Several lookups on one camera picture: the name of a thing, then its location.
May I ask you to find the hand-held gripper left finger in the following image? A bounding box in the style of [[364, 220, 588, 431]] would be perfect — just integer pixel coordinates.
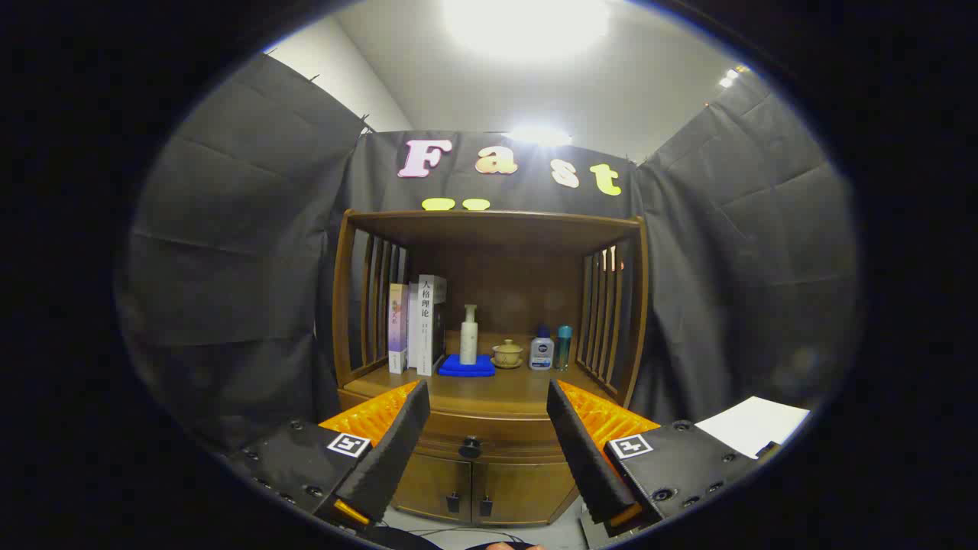
[[229, 380, 431, 528]]

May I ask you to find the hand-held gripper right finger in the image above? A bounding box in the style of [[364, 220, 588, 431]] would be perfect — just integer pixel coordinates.
[[546, 379, 784, 535]]

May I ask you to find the wooden cabinet door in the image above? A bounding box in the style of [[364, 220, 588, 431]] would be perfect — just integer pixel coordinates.
[[471, 458, 579, 528], [392, 453, 473, 525]]

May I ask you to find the wooden countertop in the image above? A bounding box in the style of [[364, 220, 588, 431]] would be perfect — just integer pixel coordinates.
[[365, 365, 614, 417]]

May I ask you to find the wooden cabinet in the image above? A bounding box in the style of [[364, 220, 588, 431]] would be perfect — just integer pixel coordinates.
[[332, 209, 650, 528]]

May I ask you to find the white bottle blue pump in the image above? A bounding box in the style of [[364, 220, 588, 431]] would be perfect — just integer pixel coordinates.
[[529, 325, 555, 371]]

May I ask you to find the blue folded cloth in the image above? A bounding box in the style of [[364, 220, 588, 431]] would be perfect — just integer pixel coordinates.
[[438, 353, 497, 378]]

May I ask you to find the purple book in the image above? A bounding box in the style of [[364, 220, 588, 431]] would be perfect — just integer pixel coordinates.
[[388, 283, 410, 375]]

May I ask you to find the thin white book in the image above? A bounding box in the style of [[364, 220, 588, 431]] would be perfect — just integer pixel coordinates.
[[407, 281, 421, 370]]

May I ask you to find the thick grey white book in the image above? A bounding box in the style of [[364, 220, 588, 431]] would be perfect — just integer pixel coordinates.
[[417, 274, 449, 377]]

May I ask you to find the black cable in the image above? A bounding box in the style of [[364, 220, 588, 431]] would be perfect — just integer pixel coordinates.
[[382, 523, 490, 539]]

